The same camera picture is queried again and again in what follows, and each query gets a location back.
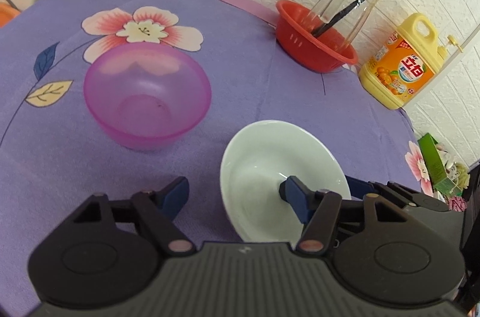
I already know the white bowl red pattern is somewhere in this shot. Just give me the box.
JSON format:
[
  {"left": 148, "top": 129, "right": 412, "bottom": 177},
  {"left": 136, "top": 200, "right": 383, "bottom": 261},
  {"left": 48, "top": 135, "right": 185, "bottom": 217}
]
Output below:
[{"left": 220, "top": 121, "right": 352, "bottom": 245}]

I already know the purple translucent plastic bowl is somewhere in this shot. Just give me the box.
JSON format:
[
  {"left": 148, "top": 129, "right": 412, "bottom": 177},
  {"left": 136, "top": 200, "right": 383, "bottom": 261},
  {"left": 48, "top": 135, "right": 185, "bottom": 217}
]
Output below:
[{"left": 83, "top": 43, "right": 212, "bottom": 151}]

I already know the green box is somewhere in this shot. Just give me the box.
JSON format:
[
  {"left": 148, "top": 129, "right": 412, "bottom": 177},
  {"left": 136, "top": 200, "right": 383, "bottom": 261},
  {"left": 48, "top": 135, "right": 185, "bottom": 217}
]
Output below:
[{"left": 418, "top": 133, "right": 456, "bottom": 196}]

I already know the purple floral tablecloth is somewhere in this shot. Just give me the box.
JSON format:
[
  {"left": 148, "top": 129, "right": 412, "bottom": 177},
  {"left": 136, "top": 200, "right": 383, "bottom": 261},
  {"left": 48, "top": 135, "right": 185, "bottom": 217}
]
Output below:
[{"left": 1, "top": 0, "right": 420, "bottom": 316}]

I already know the yellow dish soap bottle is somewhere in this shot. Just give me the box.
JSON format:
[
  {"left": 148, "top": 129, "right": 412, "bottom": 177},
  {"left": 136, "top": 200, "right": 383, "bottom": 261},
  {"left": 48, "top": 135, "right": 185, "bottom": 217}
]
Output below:
[{"left": 359, "top": 12, "right": 448, "bottom": 110}]

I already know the red plastic basket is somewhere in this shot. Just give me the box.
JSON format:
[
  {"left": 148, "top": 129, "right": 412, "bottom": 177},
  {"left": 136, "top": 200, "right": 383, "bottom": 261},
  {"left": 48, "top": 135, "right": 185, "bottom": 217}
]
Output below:
[{"left": 276, "top": 0, "right": 359, "bottom": 73}]

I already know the clear glass carafe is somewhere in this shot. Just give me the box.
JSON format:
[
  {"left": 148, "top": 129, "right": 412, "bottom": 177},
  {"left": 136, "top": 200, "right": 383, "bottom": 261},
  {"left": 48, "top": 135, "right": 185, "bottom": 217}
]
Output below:
[{"left": 300, "top": 0, "right": 379, "bottom": 53}]

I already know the black straw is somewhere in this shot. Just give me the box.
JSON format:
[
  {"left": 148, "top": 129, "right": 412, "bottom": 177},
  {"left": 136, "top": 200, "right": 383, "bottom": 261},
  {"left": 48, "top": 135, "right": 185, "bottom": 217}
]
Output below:
[{"left": 311, "top": 0, "right": 367, "bottom": 37}]

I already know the orange plastic basin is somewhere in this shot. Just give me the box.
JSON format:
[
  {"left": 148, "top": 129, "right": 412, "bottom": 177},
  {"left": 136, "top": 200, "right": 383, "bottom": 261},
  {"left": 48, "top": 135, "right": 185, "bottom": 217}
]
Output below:
[{"left": 0, "top": 3, "right": 20, "bottom": 27}]

